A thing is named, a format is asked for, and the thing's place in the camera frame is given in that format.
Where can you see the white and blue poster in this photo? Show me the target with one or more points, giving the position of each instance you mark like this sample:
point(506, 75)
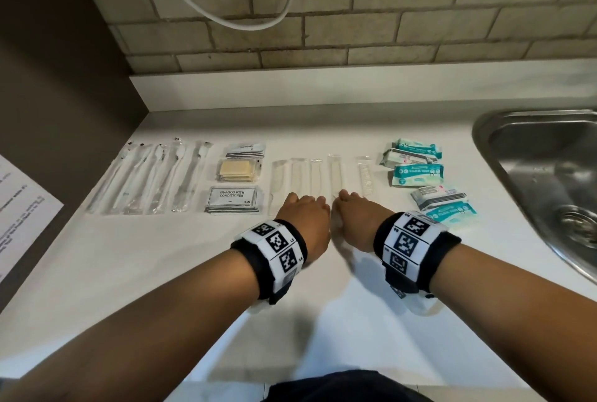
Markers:
point(23, 215)

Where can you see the steel sink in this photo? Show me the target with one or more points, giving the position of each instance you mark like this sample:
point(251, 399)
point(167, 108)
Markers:
point(545, 173)

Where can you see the black wristband with marker tags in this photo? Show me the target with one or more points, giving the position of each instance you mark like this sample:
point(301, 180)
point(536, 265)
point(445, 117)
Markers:
point(275, 257)
point(415, 247)

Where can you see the person's dark clothing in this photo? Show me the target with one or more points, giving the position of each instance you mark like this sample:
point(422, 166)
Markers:
point(345, 387)

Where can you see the person's right forearm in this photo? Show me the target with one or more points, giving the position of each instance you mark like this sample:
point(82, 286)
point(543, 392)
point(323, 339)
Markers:
point(522, 317)

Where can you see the person's left hand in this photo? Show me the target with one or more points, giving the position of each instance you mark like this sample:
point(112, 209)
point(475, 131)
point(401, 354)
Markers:
point(308, 224)

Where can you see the person's left forearm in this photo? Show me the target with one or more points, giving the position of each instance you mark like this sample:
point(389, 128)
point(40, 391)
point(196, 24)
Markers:
point(130, 331)

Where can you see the white countertop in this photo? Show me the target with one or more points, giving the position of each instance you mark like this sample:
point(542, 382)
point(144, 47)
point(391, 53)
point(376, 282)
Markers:
point(350, 322)

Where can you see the person's right hand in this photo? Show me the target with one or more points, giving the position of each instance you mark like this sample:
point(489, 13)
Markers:
point(361, 222)

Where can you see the stack of small white sachets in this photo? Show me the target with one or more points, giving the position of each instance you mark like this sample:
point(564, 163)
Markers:
point(246, 148)

